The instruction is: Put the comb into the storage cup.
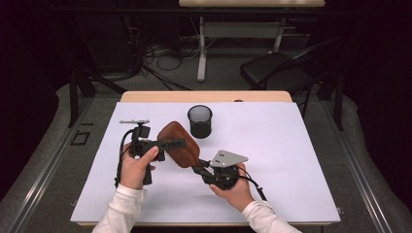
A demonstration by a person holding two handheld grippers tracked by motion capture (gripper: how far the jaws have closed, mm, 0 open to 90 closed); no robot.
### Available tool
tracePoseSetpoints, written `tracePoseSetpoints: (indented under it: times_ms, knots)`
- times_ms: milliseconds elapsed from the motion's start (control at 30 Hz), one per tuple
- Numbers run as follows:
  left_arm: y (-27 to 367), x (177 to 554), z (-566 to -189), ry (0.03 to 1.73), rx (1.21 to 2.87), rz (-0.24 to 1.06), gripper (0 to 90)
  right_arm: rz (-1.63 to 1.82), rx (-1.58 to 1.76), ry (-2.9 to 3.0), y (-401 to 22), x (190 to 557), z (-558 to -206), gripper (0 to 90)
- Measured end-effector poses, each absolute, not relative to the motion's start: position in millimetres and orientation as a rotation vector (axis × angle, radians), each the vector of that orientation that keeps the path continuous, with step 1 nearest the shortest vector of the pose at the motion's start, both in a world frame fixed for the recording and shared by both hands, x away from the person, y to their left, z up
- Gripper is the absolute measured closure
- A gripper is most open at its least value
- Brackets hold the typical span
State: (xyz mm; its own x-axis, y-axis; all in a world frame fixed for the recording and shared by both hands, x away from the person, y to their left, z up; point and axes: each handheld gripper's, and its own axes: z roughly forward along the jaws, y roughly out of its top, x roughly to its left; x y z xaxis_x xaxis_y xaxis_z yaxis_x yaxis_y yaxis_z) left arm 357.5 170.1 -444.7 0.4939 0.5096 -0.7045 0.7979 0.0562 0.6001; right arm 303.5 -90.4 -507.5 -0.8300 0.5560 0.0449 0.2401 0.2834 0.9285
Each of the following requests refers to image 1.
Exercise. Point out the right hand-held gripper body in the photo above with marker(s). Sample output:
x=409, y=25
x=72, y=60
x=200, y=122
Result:
x=228, y=158

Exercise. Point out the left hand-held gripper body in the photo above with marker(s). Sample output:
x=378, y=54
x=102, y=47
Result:
x=141, y=132

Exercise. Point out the brown wooden hairbrush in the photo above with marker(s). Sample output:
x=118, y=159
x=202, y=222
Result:
x=175, y=130

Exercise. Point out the person's left hand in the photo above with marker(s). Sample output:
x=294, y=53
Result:
x=134, y=171

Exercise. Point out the person's right hand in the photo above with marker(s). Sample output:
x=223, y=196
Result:
x=241, y=194

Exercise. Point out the black mesh cup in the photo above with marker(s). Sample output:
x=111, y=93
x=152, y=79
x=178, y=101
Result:
x=200, y=129

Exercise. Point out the white table sheet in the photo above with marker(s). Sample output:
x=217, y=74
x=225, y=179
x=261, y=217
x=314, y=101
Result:
x=275, y=136

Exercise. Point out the black metal stand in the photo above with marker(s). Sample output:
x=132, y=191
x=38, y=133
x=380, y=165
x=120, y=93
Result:
x=73, y=97
x=338, y=103

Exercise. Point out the black folding chair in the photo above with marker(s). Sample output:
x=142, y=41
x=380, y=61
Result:
x=268, y=68

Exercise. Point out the white-legged desk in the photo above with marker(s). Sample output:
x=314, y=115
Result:
x=202, y=48

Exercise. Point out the metal floor rail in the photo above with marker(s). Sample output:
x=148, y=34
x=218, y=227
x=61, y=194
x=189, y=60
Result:
x=350, y=152
x=56, y=152

